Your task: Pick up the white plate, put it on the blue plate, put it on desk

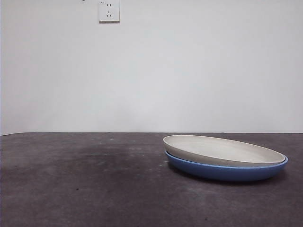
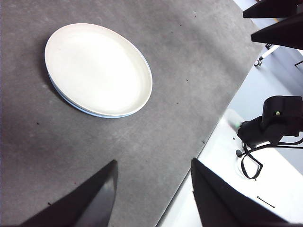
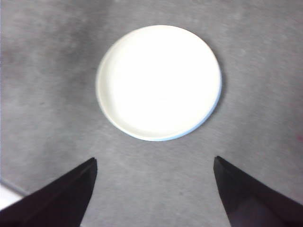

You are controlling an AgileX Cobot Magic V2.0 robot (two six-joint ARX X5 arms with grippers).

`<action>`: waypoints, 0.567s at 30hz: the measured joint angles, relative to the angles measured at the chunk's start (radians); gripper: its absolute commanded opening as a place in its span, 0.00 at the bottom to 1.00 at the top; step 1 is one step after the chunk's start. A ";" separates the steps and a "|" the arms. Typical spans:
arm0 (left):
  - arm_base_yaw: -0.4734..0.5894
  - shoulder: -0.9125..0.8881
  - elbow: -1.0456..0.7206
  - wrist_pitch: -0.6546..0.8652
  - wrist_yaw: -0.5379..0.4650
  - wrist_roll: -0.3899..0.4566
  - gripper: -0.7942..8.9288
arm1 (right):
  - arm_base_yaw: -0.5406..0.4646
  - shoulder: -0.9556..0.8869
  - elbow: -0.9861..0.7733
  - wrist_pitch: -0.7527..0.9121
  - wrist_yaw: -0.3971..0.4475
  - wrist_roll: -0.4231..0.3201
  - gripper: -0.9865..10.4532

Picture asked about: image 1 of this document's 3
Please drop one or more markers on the blue round plate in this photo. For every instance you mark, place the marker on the blue round plate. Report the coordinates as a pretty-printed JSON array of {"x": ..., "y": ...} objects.
[{"x": 225, "y": 173}]

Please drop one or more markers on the white wall socket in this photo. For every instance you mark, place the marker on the white wall socket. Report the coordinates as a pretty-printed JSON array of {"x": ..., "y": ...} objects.
[{"x": 109, "y": 14}]

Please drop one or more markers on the white round plate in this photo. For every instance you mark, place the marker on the white round plate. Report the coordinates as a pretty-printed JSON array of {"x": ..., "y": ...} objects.
[{"x": 213, "y": 149}]

